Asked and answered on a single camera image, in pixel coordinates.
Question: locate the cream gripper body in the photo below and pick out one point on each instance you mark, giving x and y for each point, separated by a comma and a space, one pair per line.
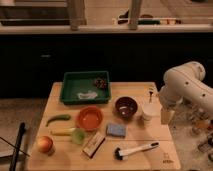
166, 116

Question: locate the white black dish brush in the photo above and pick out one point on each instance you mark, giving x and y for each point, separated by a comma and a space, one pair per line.
120, 154

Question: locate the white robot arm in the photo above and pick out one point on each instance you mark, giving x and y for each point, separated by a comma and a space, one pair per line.
184, 82

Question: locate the dark brown bowl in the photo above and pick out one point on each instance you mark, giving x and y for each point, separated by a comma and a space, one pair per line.
126, 107

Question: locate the red bowl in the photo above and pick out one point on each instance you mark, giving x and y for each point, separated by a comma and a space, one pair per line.
89, 118

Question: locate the white cup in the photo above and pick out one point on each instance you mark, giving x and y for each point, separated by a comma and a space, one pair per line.
150, 110

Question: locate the small dark tool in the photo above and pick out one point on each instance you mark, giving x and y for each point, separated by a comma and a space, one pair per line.
151, 92

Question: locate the blue sponge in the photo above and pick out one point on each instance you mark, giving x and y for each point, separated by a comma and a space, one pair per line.
117, 130

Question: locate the pine cone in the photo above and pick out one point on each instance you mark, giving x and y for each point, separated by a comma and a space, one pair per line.
100, 83

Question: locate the wooden block eraser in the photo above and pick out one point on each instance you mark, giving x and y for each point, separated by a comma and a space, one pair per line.
93, 144

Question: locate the green yellow scoop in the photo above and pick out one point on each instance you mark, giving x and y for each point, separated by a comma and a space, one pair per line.
77, 135

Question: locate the green plastic tray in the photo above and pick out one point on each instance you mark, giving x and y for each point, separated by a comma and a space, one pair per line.
82, 82

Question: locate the green chili pepper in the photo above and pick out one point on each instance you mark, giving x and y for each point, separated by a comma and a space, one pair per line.
63, 117

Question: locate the red apple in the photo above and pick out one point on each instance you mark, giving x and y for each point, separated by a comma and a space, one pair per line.
45, 144

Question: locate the black pole stand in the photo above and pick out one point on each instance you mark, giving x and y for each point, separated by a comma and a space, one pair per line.
16, 150

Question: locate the wooden post right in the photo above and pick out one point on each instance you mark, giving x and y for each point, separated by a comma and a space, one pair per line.
134, 13

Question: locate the wooden post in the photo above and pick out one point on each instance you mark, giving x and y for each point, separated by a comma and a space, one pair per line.
134, 13
76, 11

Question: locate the wooden post left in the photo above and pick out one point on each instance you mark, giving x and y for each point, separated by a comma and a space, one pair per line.
76, 11

